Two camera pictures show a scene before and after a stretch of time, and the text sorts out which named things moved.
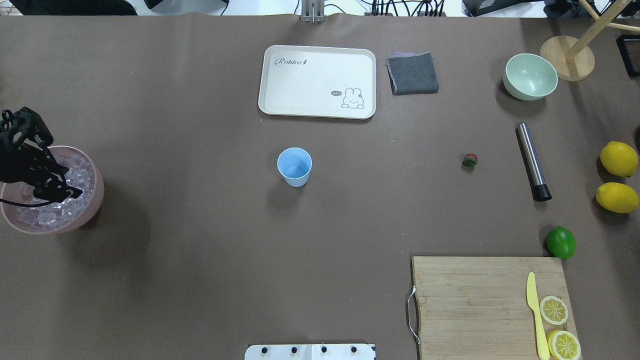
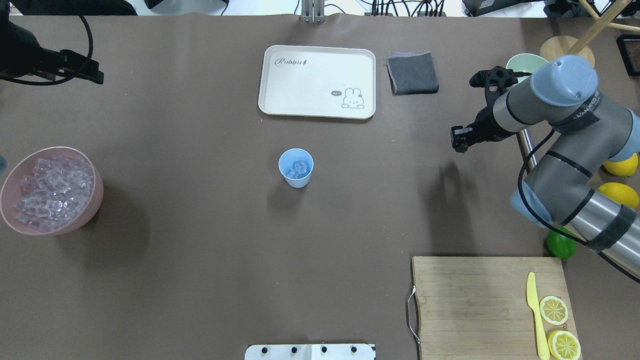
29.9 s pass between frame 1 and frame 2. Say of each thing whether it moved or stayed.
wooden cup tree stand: stayed
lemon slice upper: stayed
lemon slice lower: stayed
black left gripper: moved
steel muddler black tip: stayed
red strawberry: moved
